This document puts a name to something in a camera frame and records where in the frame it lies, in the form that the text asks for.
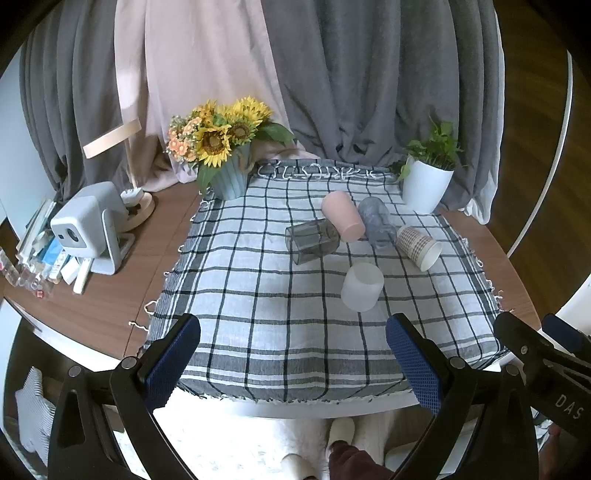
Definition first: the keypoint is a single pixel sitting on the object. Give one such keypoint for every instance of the sunflower bouquet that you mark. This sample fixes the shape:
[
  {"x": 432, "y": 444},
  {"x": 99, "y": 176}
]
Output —
[{"x": 214, "y": 138}]

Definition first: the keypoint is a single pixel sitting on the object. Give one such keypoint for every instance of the white mini projector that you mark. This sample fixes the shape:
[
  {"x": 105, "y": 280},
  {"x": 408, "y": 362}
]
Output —
[{"x": 87, "y": 221}]

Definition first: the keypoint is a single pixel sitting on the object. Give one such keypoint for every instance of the blue ribbed vase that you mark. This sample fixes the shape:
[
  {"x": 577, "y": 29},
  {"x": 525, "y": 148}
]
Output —
[{"x": 231, "y": 177}]

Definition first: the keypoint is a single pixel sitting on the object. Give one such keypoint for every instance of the white remote control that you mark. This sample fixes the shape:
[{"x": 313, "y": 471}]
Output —
[{"x": 81, "y": 277}]

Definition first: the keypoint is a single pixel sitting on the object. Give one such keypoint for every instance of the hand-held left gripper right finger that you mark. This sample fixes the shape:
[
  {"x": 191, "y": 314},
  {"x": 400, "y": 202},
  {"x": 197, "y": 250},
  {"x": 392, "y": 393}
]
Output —
[{"x": 415, "y": 364}]

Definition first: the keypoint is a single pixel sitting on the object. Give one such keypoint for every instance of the white desk lamp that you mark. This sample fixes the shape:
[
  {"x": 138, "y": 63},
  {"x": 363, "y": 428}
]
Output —
[{"x": 113, "y": 138}]

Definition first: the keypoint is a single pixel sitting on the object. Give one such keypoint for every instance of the person's maroon trouser leg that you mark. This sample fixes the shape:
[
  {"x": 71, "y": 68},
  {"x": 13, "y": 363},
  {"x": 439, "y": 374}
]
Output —
[{"x": 358, "y": 464}]

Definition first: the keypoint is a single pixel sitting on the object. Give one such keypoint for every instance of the pink curtain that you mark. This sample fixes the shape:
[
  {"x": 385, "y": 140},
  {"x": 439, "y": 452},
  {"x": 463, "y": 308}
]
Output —
[{"x": 203, "y": 60}]

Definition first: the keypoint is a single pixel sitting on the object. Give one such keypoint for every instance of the white frosted cup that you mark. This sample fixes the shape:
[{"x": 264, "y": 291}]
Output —
[{"x": 362, "y": 286}]

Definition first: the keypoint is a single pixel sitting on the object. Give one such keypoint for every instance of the white star-shaped pillow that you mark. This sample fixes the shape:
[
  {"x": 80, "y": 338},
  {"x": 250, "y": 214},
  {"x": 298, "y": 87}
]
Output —
[{"x": 34, "y": 410}]

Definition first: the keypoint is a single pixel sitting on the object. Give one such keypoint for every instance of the white curved pole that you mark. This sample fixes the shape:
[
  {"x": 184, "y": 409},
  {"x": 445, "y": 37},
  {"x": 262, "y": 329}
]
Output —
[{"x": 561, "y": 147}]

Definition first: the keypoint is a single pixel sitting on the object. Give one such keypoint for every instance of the white fluffy rug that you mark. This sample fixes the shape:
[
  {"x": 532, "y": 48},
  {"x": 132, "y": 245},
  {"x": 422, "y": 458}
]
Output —
[{"x": 258, "y": 443}]

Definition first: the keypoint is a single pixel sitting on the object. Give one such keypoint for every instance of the clear plastic packet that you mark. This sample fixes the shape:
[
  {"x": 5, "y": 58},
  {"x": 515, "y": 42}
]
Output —
[{"x": 27, "y": 277}]

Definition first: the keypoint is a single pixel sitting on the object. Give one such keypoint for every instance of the white plant pot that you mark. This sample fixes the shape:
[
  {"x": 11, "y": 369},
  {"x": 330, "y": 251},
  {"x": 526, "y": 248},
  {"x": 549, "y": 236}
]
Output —
[{"x": 425, "y": 187}]

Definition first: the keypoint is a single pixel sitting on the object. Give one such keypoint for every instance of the green potted plant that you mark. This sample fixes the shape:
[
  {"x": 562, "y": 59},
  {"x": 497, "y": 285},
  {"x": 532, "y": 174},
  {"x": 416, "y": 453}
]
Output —
[{"x": 436, "y": 145}]

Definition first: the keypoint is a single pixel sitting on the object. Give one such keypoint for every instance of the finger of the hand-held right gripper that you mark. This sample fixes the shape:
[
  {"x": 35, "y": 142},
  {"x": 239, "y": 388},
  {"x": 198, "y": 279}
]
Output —
[
  {"x": 517, "y": 334},
  {"x": 567, "y": 337}
]

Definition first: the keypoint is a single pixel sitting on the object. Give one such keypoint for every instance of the white slipper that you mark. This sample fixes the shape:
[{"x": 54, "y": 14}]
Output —
[
  {"x": 298, "y": 467},
  {"x": 341, "y": 431}
]

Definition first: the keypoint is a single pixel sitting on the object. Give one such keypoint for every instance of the grey transparent square cup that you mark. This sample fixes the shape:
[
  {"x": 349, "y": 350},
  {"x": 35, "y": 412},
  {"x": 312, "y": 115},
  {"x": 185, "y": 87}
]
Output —
[{"x": 311, "y": 240}]

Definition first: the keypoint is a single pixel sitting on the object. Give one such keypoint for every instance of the plaid patterned paper cup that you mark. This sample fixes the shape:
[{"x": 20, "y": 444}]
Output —
[{"x": 415, "y": 244}]

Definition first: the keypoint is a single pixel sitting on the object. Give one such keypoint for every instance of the checkered grey white tablecloth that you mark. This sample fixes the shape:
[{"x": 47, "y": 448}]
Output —
[{"x": 258, "y": 295}]

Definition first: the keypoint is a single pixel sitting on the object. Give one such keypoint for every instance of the grey curtain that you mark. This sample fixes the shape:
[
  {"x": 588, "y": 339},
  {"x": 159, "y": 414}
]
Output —
[
  {"x": 378, "y": 78},
  {"x": 69, "y": 92}
]

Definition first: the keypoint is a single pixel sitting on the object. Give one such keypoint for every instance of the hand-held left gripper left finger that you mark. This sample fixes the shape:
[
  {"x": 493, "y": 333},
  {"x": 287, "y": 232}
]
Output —
[{"x": 173, "y": 364}]

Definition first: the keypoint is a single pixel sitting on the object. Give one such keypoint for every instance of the pink cup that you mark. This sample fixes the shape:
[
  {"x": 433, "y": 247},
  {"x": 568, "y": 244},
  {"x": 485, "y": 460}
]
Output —
[{"x": 341, "y": 214}]

